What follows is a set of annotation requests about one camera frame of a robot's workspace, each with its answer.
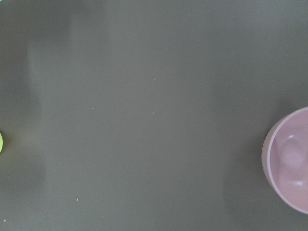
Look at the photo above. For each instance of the yellow plastic cup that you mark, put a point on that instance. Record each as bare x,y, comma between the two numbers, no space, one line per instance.
1,142

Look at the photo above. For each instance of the small pink bowl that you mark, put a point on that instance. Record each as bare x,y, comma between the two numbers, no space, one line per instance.
284,159

